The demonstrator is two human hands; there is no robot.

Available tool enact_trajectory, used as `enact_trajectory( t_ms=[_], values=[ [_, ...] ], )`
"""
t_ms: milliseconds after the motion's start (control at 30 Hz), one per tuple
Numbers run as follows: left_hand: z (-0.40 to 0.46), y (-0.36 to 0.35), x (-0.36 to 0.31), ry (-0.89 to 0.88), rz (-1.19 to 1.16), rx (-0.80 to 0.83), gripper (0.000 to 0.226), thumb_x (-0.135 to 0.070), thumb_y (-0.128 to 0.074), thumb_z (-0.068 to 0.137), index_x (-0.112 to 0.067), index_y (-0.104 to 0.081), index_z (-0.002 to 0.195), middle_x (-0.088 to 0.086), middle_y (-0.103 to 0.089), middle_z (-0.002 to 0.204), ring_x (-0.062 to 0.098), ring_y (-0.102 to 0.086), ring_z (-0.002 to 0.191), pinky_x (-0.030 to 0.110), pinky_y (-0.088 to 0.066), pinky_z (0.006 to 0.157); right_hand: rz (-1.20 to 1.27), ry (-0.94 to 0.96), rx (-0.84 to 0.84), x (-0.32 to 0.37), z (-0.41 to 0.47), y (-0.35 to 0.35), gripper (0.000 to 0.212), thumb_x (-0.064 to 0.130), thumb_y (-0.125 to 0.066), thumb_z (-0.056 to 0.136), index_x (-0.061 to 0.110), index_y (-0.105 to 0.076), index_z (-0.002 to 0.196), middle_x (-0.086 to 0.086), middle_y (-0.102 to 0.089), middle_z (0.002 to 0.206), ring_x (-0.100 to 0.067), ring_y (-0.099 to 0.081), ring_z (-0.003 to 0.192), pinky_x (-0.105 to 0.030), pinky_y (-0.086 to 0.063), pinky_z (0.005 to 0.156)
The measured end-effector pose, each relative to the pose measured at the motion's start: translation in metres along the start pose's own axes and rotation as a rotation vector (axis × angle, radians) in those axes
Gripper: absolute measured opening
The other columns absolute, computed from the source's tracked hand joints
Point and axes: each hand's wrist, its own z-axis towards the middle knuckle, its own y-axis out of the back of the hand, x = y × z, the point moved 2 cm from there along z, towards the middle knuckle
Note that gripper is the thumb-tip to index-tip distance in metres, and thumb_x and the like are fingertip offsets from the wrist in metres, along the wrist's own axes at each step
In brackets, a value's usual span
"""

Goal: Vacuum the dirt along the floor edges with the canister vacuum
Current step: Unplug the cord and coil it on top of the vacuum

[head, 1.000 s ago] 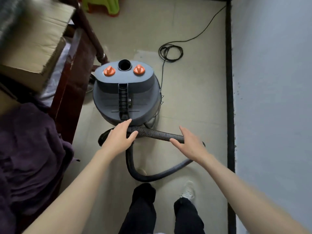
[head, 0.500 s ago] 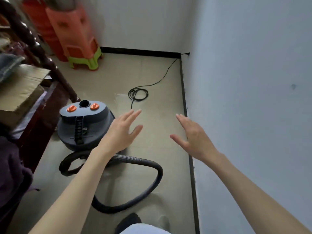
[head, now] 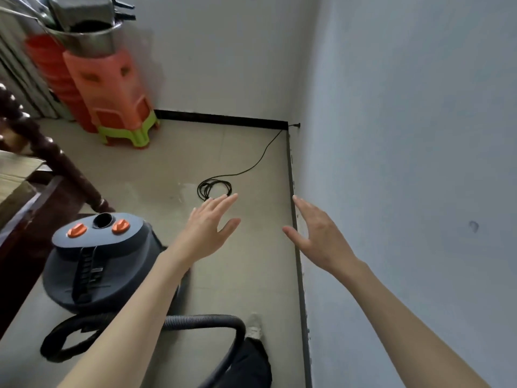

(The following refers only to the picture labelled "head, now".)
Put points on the patterned curtain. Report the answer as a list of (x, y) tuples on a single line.
[(20, 76)]

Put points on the person's left hand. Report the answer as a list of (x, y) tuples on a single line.
[(202, 232)]

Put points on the dark red wooden railing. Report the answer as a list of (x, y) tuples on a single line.
[(48, 149)]

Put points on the grey shoe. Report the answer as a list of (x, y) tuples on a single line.
[(255, 325)]

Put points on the person's black trousers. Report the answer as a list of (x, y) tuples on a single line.
[(246, 367)]

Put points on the tiled floor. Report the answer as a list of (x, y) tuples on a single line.
[(242, 262)]

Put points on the person's left forearm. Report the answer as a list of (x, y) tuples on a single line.
[(129, 335)]

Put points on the steel pot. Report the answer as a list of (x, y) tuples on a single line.
[(89, 42)]

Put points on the person's right forearm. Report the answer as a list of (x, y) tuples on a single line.
[(412, 335)]

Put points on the person's right hand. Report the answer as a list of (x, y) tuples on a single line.
[(323, 242)]

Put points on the grey vacuum cleaner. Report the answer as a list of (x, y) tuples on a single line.
[(121, 262)]

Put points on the brown cardboard sheet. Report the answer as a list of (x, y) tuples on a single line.
[(16, 177)]

